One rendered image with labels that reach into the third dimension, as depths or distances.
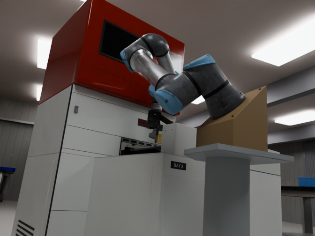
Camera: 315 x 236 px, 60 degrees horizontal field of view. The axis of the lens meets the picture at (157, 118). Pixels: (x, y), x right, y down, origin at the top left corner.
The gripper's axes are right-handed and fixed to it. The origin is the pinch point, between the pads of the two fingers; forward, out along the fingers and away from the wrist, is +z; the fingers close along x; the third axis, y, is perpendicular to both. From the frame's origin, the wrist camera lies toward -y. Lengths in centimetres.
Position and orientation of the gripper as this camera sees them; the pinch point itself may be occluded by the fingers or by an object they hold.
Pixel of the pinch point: (156, 141)
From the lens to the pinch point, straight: 174.0
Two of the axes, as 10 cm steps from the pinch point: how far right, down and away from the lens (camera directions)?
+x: 0.7, -2.5, -9.7
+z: -0.9, 9.6, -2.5
